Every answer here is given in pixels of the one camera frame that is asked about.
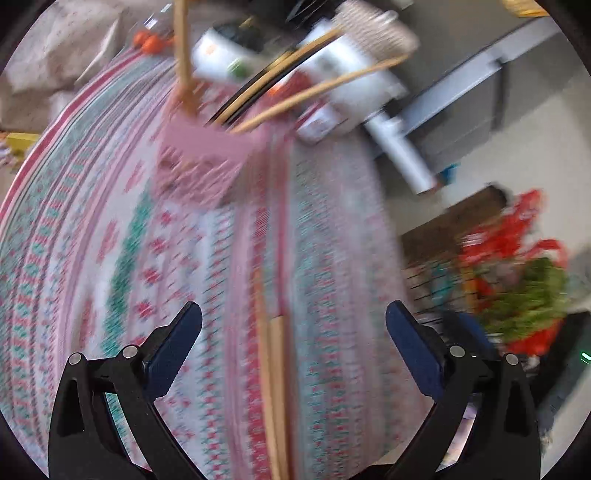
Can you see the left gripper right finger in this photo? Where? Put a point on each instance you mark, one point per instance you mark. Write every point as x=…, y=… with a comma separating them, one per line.
x=483, y=422

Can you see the red goji jar tall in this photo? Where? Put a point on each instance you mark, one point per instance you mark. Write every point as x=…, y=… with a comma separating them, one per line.
x=294, y=83

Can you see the grey refrigerator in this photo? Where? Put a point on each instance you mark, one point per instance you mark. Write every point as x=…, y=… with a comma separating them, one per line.
x=491, y=89

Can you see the red labelled jar short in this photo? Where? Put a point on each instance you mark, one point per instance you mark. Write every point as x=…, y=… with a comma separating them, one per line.
x=317, y=122

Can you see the pink utensil holder box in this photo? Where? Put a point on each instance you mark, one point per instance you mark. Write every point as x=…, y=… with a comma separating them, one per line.
x=197, y=163

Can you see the woven rattan lid basket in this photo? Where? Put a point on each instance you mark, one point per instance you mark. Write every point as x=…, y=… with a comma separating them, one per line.
x=379, y=33

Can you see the orange fruit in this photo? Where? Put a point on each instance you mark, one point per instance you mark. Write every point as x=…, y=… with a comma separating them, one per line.
x=151, y=43

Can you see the black wire rack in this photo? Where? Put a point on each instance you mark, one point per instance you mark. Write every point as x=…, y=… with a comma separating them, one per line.
x=445, y=283

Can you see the green squash in bowl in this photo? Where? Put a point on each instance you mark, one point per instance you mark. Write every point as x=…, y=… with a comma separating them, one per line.
x=215, y=57

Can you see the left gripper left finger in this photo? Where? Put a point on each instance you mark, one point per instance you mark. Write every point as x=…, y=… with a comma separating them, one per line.
x=83, y=440

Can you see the patterned red green tablecloth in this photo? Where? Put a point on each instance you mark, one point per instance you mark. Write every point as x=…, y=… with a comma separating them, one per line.
x=93, y=258

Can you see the floral cloth on table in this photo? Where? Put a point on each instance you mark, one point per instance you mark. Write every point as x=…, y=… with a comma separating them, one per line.
x=65, y=48

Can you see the wooden chopstick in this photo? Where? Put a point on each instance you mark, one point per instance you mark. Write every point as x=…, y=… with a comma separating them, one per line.
x=263, y=350
x=185, y=83
x=278, y=371

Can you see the white electric pot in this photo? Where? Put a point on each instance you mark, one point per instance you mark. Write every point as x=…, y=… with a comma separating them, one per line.
x=364, y=103

